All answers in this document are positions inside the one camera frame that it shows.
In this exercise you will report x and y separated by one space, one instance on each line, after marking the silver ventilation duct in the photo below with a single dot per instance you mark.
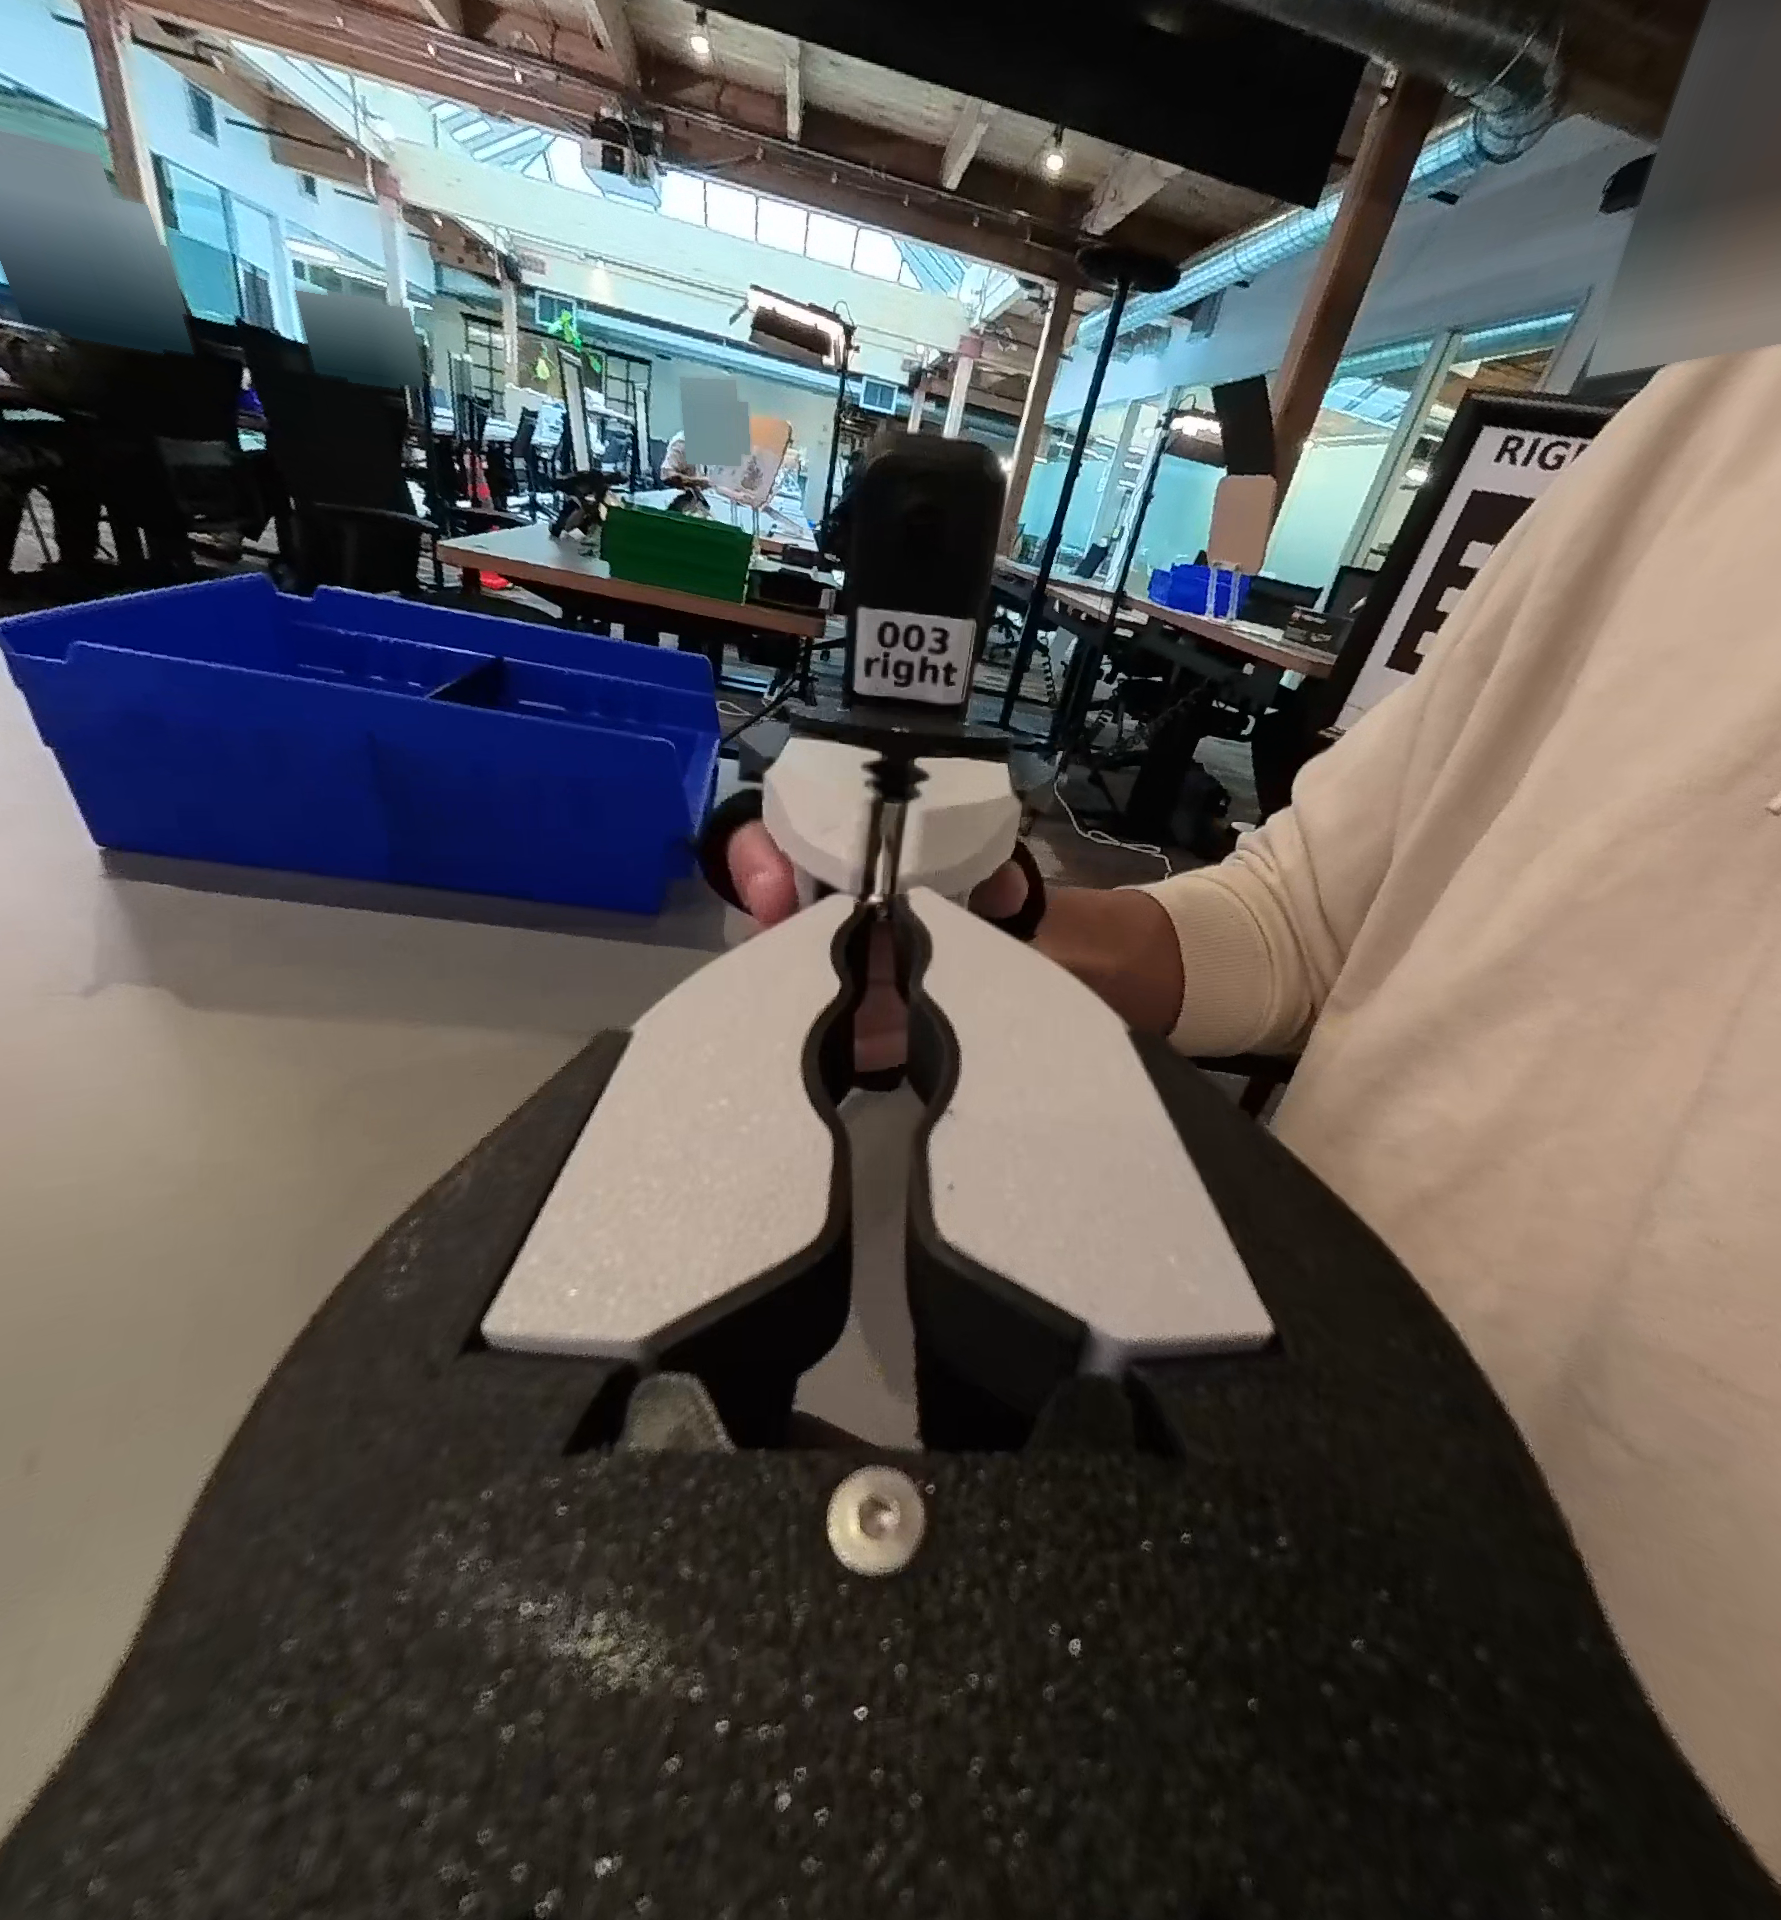
1446 143

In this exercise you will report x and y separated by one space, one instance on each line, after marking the wooden work table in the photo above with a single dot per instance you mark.
562 578

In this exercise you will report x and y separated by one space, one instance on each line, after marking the black light stand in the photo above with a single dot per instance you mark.
1092 436

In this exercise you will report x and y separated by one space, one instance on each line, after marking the person's right hand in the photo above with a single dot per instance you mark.
1116 953

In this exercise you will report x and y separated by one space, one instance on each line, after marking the small metal bolt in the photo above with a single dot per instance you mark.
883 833

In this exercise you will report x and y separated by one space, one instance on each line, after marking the black framed tag board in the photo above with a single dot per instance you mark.
1446 541

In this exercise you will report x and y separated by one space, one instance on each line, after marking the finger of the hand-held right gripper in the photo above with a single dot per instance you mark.
965 826
823 818

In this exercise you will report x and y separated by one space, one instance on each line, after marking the person's right forearm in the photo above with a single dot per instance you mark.
1282 930

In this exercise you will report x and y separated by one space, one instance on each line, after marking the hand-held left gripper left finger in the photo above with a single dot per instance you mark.
681 1141

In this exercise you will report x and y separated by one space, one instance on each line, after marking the black ceiling panel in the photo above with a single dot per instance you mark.
1069 83

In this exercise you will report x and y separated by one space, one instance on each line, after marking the studio light panel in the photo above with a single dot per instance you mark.
801 326

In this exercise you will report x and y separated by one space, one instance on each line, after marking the small blue bins row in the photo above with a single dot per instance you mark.
1200 587

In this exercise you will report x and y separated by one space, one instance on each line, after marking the green plastic bin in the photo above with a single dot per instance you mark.
675 554

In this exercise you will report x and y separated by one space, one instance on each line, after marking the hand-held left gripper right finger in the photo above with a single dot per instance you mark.
1069 1155

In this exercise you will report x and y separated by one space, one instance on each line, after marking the blue plastic bin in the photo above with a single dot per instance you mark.
349 749

